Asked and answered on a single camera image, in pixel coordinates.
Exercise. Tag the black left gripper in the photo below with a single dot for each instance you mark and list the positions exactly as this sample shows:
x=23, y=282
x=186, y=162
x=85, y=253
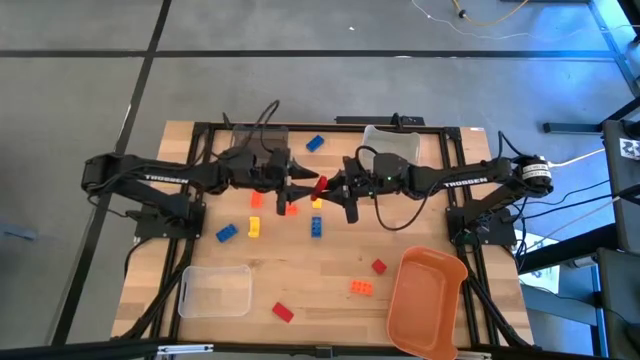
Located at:
x=267, y=175

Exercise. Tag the dark grey desk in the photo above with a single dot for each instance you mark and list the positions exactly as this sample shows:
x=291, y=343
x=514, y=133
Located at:
x=620, y=300
x=620, y=200

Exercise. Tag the black diagonal beam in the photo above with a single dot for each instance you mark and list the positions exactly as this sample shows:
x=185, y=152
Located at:
x=565, y=250

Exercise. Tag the black white marker tag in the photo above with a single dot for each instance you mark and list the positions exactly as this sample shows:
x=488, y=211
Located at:
x=630, y=148

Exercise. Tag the black aluminium table frame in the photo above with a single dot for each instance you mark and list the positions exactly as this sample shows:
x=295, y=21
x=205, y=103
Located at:
x=330, y=128

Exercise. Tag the small red toy brick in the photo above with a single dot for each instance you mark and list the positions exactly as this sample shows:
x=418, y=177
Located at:
x=379, y=266

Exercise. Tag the black floor bar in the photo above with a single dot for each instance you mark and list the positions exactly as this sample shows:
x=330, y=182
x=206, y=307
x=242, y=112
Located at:
x=365, y=120

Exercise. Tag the clear plastic bin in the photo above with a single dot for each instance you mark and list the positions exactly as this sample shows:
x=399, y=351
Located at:
x=215, y=292

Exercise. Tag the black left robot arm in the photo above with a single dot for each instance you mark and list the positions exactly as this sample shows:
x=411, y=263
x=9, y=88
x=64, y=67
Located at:
x=150, y=172

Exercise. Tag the silver metal bracket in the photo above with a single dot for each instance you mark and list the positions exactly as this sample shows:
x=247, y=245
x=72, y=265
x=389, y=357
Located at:
x=185, y=349

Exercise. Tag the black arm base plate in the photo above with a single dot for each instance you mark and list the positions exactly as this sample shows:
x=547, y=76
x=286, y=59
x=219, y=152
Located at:
x=500, y=232
x=150, y=227

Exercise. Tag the black standing desk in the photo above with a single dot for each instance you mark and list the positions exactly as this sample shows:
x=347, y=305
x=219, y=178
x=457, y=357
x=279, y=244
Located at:
x=570, y=127

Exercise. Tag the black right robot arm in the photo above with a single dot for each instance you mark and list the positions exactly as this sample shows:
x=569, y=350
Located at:
x=450, y=179

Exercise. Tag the white plastic bin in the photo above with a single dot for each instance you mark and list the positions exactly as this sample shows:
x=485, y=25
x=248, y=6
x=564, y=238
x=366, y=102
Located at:
x=395, y=140

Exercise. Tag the grey blue floor object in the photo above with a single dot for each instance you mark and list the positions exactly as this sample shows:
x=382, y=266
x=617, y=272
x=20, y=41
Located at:
x=17, y=232

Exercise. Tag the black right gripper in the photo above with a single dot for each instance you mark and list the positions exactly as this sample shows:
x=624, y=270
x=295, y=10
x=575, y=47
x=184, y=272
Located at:
x=365, y=186

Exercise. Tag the grey translucent plastic bin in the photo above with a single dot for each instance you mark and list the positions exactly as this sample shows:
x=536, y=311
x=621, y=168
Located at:
x=250, y=137

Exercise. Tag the small yellow toy brick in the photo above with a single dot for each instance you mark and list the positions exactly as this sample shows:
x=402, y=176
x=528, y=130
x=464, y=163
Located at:
x=317, y=203

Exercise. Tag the orange plastic bin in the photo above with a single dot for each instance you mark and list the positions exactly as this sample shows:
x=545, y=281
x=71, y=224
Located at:
x=425, y=305

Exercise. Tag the white paper sheet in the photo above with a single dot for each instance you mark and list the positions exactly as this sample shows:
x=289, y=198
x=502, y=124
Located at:
x=542, y=277

